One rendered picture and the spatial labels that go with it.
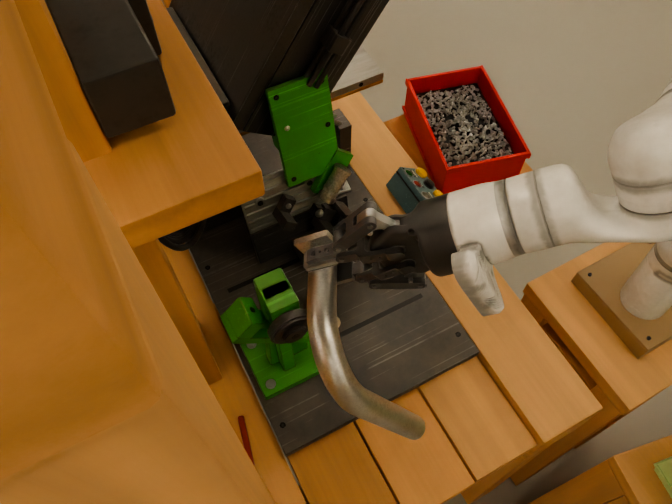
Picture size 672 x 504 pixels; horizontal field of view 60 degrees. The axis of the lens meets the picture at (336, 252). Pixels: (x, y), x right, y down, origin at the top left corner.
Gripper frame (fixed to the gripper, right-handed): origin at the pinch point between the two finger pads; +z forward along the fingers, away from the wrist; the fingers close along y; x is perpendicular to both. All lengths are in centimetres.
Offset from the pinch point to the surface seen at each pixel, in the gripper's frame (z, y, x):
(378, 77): 8, -31, -66
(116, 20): 8.6, 25.7, -14.6
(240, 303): 27.4, -19.2, -11.3
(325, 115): 14, -20, -48
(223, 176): 4.6, 12.8, -4.2
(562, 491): -1, -113, 1
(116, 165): 13.7, 17.9, -5.2
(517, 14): -11, -164, -244
